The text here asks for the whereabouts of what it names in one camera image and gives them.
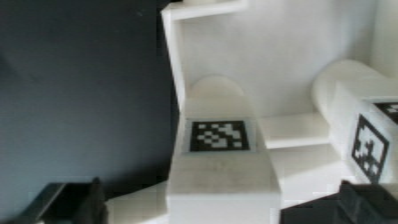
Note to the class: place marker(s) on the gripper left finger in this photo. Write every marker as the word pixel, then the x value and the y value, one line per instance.
pixel 69 204

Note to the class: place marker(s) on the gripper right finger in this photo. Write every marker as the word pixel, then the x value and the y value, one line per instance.
pixel 362 205

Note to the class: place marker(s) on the white leg block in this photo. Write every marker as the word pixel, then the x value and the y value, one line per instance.
pixel 223 188

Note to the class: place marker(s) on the white leg block tagged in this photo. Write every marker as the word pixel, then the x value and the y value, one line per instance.
pixel 357 100

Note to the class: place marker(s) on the white chair seat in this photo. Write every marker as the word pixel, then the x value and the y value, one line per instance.
pixel 268 46

